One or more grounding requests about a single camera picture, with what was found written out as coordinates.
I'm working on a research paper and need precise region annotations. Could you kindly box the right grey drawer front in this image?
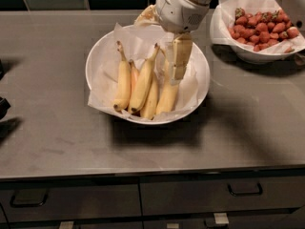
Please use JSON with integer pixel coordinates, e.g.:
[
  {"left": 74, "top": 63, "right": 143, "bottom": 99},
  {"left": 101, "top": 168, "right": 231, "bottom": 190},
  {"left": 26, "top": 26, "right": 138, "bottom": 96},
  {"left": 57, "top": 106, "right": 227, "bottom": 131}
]
[{"left": 140, "top": 177, "right": 305, "bottom": 216}]

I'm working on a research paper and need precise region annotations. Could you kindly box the lower middle yellow banana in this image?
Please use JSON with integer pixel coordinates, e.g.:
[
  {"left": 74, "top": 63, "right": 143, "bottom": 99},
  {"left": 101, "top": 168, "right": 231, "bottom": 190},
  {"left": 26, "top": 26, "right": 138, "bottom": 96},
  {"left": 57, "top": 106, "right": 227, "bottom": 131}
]
[{"left": 140, "top": 74, "right": 159, "bottom": 120}]

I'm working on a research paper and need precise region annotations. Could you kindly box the pile of red strawberries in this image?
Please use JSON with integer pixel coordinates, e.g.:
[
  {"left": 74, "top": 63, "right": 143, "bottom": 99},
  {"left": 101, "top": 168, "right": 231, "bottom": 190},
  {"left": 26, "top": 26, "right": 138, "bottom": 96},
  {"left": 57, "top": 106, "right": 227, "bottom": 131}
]
[{"left": 228, "top": 8, "right": 300, "bottom": 52}]

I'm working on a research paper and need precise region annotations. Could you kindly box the leftmost yellow banana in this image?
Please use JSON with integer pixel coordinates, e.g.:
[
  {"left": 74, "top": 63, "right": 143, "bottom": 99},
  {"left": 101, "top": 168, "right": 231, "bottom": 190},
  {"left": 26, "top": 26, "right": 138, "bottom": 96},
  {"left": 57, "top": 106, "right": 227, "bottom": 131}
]
[{"left": 113, "top": 41, "right": 132, "bottom": 111}]

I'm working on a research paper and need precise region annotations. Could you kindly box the long yellow banana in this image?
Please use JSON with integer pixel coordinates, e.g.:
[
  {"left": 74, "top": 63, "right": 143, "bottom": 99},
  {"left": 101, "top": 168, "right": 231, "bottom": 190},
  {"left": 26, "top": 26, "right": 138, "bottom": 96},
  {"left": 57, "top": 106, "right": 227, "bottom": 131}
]
[{"left": 129, "top": 44, "right": 160, "bottom": 114}]

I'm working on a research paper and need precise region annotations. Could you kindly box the white strawberry bowl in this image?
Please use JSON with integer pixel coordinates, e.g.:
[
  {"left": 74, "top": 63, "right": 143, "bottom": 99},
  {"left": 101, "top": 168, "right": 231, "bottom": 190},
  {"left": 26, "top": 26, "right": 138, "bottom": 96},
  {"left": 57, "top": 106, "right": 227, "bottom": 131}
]
[{"left": 210, "top": 5, "right": 305, "bottom": 64}]

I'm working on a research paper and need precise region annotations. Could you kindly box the small orange-tinted banana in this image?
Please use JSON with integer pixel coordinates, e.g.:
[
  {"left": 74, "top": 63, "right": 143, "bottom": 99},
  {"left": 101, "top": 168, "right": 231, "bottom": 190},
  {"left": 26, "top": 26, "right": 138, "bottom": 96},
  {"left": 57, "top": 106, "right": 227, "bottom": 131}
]
[{"left": 129, "top": 59, "right": 139, "bottom": 91}]

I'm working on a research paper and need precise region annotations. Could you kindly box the white paper liner under strawberries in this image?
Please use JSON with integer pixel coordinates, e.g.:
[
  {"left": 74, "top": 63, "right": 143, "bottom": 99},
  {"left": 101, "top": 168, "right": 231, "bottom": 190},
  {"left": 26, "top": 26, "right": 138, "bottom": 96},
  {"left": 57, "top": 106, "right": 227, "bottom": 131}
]
[{"left": 210, "top": 0, "right": 305, "bottom": 63}]

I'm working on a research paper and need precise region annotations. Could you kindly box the left grey drawer front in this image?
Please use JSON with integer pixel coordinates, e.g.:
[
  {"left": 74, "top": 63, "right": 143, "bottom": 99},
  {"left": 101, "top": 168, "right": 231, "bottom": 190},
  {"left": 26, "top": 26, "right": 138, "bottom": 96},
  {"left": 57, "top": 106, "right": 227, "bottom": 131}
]
[{"left": 0, "top": 185, "right": 141, "bottom": 222}]

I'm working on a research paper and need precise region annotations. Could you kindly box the black right drawer handle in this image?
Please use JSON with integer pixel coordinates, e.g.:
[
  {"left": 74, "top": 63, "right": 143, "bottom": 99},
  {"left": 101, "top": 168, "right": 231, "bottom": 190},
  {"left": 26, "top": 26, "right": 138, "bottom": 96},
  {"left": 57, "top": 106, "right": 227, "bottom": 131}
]
[{"left": 227, "top": 181, "right": 263, "bottom": 197}]

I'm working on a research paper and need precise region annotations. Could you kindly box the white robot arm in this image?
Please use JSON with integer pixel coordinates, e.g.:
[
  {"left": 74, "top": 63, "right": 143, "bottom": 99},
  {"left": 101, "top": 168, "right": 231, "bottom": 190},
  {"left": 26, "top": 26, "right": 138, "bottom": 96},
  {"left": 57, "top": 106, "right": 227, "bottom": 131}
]
[{"left": 134, "top": 0, "right": 212, "bottom": 85}]

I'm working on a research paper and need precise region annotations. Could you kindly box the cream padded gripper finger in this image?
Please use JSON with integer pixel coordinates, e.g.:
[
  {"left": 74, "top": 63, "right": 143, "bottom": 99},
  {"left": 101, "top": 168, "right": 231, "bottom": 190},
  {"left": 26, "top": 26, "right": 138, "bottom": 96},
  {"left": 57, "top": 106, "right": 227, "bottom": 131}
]
[
  {"left": 133, "top": 5, "right": 158, "bottom": 27},
  {"left": 169, "top": 33, "right": 193, "bottom": 85}
]

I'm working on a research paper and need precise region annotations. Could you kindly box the white paper liner in banana bowl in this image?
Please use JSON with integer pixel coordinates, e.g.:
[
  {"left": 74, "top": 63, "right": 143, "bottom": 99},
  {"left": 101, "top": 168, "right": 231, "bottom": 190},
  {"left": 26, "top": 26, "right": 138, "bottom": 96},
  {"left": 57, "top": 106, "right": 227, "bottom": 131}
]
[{"left": 87, "top": 23, "right": 200, "bottom": 123}]

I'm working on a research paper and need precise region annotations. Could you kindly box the rightmost yellow banana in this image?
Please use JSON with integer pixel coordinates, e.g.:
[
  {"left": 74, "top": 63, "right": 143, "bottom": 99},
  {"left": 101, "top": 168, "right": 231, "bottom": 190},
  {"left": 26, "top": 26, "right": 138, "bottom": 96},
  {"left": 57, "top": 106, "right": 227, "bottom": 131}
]
[{"left": 155, "top": 50, "right": 179, "bottom": 115}]

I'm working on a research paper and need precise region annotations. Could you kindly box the grey drawer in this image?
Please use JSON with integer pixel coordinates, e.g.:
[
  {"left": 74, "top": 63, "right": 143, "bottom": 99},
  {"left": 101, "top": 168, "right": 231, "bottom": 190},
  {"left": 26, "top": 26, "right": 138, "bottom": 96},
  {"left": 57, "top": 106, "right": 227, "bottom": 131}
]
[
  {"left": 0, "top": 185, "right": 141, "bottom": 222},
  {"left": 140, "top": 177, "right": 305, "bottom": 216}
]

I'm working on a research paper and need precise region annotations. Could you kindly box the black drawer handle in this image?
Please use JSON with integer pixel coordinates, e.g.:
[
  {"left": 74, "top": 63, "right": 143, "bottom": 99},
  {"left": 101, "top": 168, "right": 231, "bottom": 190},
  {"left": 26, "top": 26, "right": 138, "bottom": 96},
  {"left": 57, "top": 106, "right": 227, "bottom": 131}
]
[
  {"left": 227, "top": 181, "right": 263, "bottom": 197},
  {"left": 10, "top": 189, "right": 48, "bottom": 208}
]

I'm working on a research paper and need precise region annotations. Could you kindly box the white banana bowl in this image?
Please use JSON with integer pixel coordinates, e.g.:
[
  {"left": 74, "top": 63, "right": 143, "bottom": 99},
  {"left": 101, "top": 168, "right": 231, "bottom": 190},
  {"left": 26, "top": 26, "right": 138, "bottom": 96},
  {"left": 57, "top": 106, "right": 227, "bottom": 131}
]
[{"left": 85, "top": 23, "right": 211, "bottom": 126}]

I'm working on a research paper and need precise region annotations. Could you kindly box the white rounded gripper body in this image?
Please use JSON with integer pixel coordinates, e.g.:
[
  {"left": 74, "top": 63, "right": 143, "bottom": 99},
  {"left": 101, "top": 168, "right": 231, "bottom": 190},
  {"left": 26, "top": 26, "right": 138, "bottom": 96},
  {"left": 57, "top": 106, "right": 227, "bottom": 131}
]
[{"left": 155, "top": 0, "right": 210, "bottom": 33}]

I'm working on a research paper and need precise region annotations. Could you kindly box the black left drawer handle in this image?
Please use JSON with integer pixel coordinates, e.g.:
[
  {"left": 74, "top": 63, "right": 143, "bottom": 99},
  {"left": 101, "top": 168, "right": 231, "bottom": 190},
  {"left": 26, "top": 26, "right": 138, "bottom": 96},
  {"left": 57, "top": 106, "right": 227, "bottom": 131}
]
[{"left": 10, "top": 189, "right": 48, "bottom": 208}]

